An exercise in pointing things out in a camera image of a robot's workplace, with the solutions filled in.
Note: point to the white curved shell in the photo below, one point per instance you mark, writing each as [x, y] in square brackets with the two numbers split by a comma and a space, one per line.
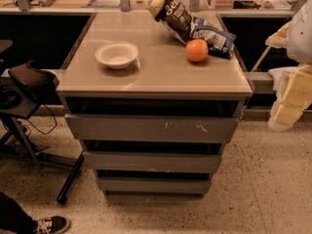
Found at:
[280, 77]

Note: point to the brown chip bag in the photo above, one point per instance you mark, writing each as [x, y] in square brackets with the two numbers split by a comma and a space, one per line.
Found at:
[174, 16]

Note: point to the blue white snack bag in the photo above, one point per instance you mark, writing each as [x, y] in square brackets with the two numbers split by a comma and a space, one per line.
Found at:
[220, 43]

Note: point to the dark trouser leg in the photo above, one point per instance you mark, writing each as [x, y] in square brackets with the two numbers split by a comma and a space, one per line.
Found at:
[14, 218]

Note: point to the grey top drawer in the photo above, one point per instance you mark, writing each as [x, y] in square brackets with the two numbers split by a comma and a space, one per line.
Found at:
[151, 128]

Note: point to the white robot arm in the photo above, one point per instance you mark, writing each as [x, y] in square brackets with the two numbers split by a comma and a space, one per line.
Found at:
[300, 36]

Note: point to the orange fruit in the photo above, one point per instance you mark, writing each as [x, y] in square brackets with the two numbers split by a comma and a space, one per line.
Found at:
[196, 50]

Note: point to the white stick with handle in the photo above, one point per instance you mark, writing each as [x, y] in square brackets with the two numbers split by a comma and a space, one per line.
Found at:
[263, 55]

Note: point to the grey bottom drawer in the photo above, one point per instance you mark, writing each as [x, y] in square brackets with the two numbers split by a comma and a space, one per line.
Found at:
[122, 184]

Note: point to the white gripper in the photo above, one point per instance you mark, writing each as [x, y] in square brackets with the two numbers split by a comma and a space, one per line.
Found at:
[300, 36]

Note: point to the white paper bowl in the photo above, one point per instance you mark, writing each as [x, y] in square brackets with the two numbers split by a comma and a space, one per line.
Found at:
[117, 55]

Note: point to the grey drawer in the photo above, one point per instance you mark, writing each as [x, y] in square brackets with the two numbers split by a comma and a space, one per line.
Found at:
[122, 184]
[147, 162]
[151, 128]

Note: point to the grey three-drawer cabinet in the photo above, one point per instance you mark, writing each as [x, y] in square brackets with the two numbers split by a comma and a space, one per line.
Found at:
[160, 82]

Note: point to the brown padded device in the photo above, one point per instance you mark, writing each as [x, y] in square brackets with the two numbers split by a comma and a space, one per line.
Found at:
[32, 81]

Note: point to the black white sneaker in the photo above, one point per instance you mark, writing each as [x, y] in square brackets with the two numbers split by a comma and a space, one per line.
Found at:
[52, 225]

